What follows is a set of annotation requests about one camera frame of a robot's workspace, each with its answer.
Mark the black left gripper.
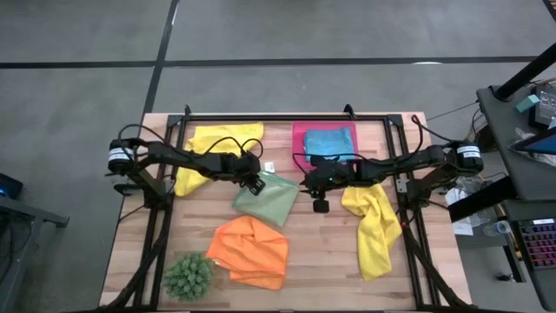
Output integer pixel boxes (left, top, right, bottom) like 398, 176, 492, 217
216, 151, 269, 183

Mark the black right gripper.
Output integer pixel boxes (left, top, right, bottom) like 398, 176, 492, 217
299, 155, 361, 195

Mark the green microfiber towel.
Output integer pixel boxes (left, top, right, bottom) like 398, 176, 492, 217
231, 170, 301, 229

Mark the blue microfiber towel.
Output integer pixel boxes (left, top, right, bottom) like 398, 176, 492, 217
302, 127, 356, 163

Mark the yellow microfiber towel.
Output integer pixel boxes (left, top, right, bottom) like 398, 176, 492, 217
173, 122, 265, 197
341, 183, 404, 283

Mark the orange microfiber towel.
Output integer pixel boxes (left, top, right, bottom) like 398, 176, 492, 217
206, 215, 290, 291

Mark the pink plastic tray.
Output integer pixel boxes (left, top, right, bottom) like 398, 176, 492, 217
291, 120, 361, 171

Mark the artificial green potted plant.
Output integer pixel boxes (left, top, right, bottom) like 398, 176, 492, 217
161, 250, 217, 303

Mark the white paper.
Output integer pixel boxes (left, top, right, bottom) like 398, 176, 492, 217
445, 186, 475, 237

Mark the black metal beam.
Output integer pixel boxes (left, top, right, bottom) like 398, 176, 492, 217
447, 176, 518, 223

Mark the clear plastic water bottle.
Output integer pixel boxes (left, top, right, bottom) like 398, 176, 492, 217
483, 219, 514, 238

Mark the grey desk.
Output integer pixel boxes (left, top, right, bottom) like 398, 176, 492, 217
475, 83, 556, 203

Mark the teal box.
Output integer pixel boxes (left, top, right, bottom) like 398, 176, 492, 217
514, 94, 541, 115

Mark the grey metal bench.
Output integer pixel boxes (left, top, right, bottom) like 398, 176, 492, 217
0, 194, 70, 313

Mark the backlit black keyboard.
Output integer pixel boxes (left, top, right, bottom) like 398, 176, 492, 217
516, 216, 556, 271

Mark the laptop with blue screen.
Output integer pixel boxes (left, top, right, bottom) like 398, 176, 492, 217
507, 128, 556, 157

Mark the black electronic device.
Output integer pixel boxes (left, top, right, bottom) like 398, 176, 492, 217
533, 83, 556, 130

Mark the black device blue light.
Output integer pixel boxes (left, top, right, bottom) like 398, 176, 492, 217
0, 172, 24, 201

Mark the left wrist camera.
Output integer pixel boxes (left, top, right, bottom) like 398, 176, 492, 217
246, 176, 268, 197

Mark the black metal post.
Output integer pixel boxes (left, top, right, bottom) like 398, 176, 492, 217
494, 42, 556, 102

